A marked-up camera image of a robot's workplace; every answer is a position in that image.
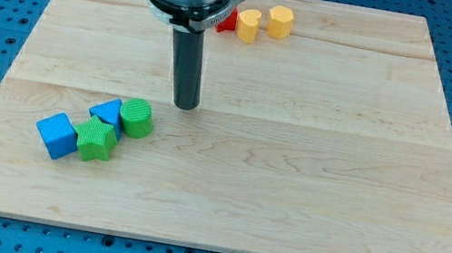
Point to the yellow heart block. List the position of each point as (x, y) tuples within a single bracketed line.
[(248, 24)]

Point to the blue triangle block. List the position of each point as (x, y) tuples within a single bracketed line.
[(109, 112)]

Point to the green cylinder block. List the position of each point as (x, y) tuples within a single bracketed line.
[(136, 114)]

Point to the red block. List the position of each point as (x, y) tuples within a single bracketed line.
[(229, 24)]

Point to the light wooden board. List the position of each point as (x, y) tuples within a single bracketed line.
[(336, 139)]

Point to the blue cube block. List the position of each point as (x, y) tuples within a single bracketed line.
[(58, 135)]

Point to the green star block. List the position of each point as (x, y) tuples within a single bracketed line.
[(95, 139)]

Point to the yellow hexagon block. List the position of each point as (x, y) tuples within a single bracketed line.
[(280, 22)]

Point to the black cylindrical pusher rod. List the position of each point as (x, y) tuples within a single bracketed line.
[(187, 68)]

